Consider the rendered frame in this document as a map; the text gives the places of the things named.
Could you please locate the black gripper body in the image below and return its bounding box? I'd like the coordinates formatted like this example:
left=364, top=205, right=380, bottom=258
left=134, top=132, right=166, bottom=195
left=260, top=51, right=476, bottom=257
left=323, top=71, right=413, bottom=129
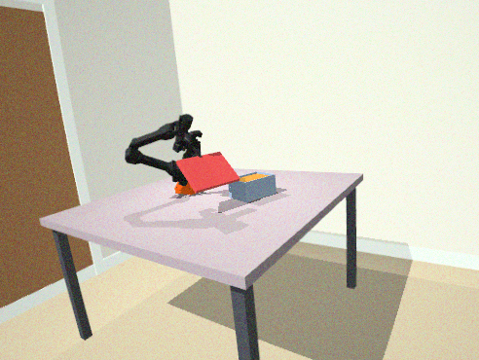
left=180, top=130, right=203, bottom=160

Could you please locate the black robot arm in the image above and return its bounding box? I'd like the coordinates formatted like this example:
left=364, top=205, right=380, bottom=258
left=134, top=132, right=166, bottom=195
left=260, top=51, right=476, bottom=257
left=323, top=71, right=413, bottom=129
left=125, top=113, right=193, bottom=186

